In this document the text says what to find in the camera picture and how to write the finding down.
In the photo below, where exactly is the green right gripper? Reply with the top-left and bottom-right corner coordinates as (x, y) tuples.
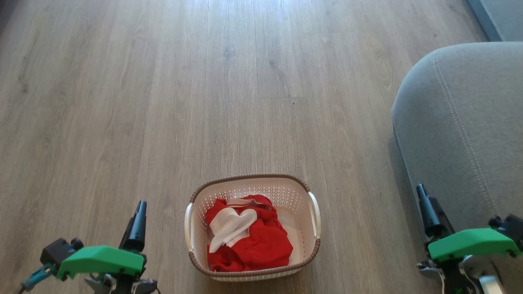
(416, 184), (521, 294)

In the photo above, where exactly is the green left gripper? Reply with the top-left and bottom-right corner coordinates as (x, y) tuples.
(57, 200), (158, 294)

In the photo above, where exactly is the red and white garment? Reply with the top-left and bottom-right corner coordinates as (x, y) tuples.
(204, 194), (294, 272)

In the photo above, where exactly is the grey fabric sofa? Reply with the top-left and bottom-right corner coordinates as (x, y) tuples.
(391, 42), (523, 294)

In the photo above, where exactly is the cream plastic laundry basket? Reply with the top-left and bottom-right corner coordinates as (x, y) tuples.
(184, 174), (322, 282)

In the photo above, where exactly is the teal plug left camera cable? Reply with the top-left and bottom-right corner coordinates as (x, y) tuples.
(18, 263), (58, 294)

